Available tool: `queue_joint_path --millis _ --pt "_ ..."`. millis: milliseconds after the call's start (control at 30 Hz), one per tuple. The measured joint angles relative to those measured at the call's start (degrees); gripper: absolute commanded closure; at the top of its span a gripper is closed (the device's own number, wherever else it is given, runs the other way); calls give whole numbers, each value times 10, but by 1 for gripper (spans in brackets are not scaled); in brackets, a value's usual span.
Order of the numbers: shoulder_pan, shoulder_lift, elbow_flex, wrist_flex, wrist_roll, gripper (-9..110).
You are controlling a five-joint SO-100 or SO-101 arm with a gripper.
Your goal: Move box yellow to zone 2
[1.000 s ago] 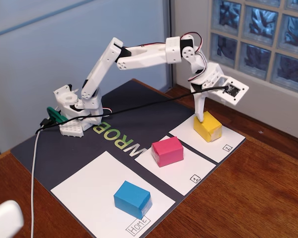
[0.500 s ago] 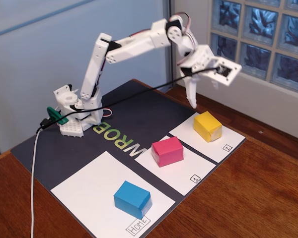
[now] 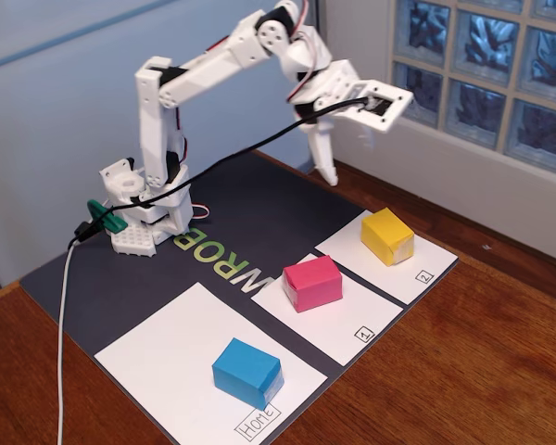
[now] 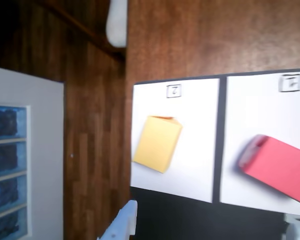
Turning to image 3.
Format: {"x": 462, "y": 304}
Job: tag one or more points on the yellow paper box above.
{"x": 384, "y": 232}

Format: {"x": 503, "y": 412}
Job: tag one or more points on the pink paper box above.
{"x": 312, "y": 285}

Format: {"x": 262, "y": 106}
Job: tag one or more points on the glass block window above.
{"x": 486, "y": 37}

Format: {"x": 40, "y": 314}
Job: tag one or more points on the white sheet marked 1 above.
{"x": 333, "y": 329}

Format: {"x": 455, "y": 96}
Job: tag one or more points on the white framed wrist camera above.
{"x": 377, "y": 105}

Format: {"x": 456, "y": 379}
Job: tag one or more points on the blue paper box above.
{"x": 245, "y": 371}

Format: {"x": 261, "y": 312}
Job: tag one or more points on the black mat with WRO print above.
{"x": 259, "y": 204}

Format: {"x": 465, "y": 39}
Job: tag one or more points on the green clamp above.
{"x": 116, "y": 225}

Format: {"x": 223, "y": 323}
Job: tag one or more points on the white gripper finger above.
{"x": 323, "y": 153}
{"x": 366, "y": 136}

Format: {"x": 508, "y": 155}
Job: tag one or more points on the white sheet marked 2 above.
{"x": 343, "y": 245}

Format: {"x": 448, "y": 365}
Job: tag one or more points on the white sheet marked Home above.
{"x": 167, "y": 352}

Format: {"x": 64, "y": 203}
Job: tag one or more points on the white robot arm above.
{"x": 204, "y": 69}

